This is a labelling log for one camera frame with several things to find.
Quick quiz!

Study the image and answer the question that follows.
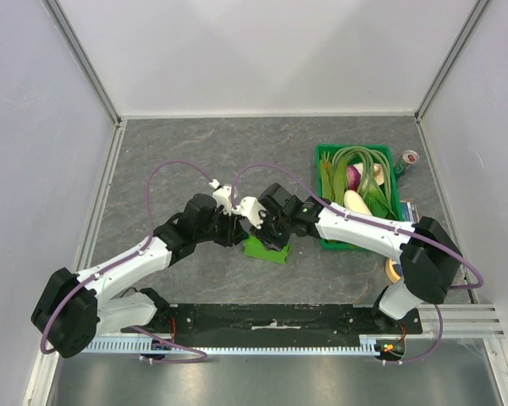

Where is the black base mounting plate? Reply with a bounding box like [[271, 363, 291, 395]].
[[143, 304, 422, 348]]

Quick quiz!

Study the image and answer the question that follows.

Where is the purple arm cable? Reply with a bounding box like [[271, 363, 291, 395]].
[[39, 158, 210, 364], [230, 163, 485, 367]]

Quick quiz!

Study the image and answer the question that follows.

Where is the yellow masking tape roll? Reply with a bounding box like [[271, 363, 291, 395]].
[[384, 258, 403, 283]]

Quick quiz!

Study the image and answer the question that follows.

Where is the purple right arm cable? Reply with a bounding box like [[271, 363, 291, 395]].
[[230, 163, 485, 367]]

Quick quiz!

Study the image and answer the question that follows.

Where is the blue small box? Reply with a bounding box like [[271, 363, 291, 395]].
[[400, 201, 420, 222]]

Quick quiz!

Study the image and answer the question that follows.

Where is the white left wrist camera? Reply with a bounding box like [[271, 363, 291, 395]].
[[209, 179, 232, 215]]

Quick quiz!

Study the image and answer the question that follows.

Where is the green plastic crate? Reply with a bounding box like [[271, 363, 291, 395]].
[[312, 143, 407, 252]]

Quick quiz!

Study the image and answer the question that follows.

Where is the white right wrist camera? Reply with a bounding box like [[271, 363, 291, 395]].
[[231, 196, 266, 229]]

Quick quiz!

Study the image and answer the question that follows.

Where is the white radish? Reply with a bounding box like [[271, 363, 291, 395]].
[[343, 189, 372, 216]]

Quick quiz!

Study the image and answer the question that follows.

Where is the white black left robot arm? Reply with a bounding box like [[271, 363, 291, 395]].
[[30, 190, 247, 359]]

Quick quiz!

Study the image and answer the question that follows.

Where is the green red drink can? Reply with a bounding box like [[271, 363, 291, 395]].
[[394, 150, 419, 178]]

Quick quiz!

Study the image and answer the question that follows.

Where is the purple onion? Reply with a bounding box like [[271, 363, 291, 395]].
[[346, 165, 361, 191]]

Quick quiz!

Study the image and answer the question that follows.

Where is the light blue cable duct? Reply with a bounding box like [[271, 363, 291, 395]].
[[82, 334, 383, 356]]

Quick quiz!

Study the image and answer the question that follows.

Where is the green paper box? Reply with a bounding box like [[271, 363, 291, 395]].
[[243, 235, 290, 265]]

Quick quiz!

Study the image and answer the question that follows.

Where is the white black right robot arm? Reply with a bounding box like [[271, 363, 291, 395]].
[[251, 184, 461, 333]]

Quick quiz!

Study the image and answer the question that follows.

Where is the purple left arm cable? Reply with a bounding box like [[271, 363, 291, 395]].
[[39, 158, 210, 364]]

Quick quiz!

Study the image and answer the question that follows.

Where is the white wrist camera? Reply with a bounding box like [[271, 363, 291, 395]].
[[231, 196, 266, 229], [209, 179, 232, 215]]

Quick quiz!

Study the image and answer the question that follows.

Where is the green long beans bundle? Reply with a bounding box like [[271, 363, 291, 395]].
[[321, 145, 399, 221]]

